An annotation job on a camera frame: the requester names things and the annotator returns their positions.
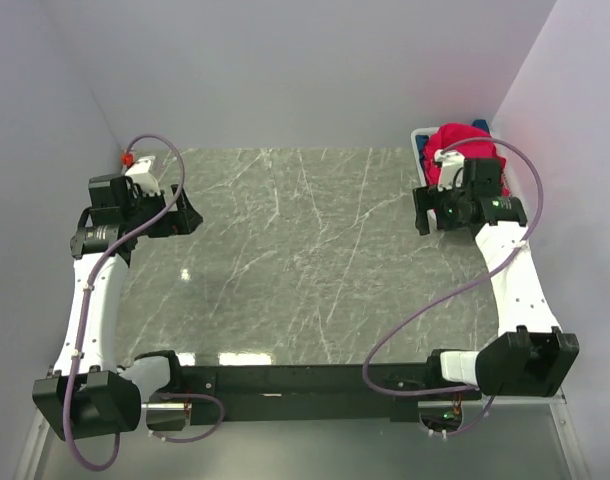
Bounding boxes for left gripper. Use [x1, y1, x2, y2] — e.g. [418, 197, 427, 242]
[123, 183, 201, 238]

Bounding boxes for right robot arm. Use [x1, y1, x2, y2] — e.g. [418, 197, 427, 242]
[413, 152, 580, 399]

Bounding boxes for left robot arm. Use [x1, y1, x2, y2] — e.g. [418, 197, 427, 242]
[32, 174, 203, 441]

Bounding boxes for white plastic laundry basket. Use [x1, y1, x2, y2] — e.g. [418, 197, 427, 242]
[410, 119, 520, 196]

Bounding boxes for red t shirt in basket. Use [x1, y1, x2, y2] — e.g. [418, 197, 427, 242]
[420, 122, 507, 185]

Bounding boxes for blue t shirt in basket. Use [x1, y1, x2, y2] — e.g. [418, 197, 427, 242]
[471, 119, 490, 134]

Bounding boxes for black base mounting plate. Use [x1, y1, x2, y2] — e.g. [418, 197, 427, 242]
[124, 363, 483, 426]

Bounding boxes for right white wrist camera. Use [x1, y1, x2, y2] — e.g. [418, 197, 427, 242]
[434, 149, 465, 191]

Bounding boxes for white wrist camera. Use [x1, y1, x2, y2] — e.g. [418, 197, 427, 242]
[125, 155, 161, 196]
[434, 149, 465, 191]

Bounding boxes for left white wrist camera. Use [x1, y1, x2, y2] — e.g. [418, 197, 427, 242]
[125, 155, 161, 196]

